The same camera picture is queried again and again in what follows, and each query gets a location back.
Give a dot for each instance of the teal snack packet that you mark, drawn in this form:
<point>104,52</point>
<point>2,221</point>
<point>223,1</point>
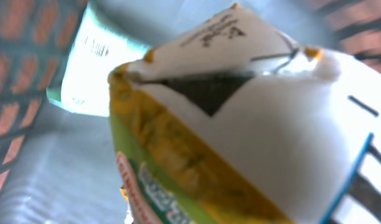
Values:
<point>99,47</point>

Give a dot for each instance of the green juice carton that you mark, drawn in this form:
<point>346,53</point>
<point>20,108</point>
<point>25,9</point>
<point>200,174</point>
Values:
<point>235,122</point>

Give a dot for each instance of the grey plastic shopping basket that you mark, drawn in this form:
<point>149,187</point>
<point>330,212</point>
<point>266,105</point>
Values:
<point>57,166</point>

